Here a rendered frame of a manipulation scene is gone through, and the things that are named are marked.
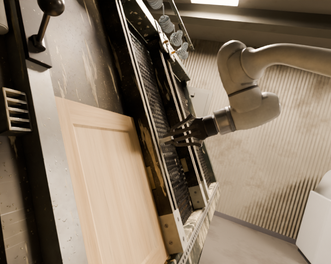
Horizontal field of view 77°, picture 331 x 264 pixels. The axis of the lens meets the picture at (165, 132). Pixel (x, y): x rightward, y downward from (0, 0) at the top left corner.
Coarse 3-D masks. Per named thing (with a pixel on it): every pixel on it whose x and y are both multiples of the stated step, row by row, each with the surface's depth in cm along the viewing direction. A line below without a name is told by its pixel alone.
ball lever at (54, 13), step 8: (40, 0) 30; (48, 0) 30; (56, 0) 31; (40, 8) 31; (48, 8) 31; (56, 8) 31; (48, 16) 34; (56, 16) 33; (40, 24) 35; (40, 32) 36; (40, 40) 38; (40, 48) 39
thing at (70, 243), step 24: (24, 72) 36; (48, 72) 41; (48, 96) 39; (48, 120) 37; (24, 144) 35; (48, 144) 36; (48, 168) 34; (48, 192) 33; (72, 192) 37; (48, 216) 33; (72, 216) 36; (48, 240) 33; (72, 240) 34
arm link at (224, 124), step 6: (222, 108) 72; (216, 114) 71; (222, 114) 70; (228, 114) 69; (216, 120) 70; (222, 120) 69; (228, 120) 69; (216, 126) 71; (222, 126) 70; (228, 126) 69; (234, 126) 69; (222, 132) 71; (228, 132) 71
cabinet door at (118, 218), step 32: (64, 128) 43; (96, 128) 54; (128, 128) 70; (96, 160) 50; (128, 160) 64; (96, 192) 47; (128, 192) 59; (96, 224) 44; (128, 224) 54; (160, 224) 70; (96, 256) 41; (128, 256) 50; (160, 256) 64
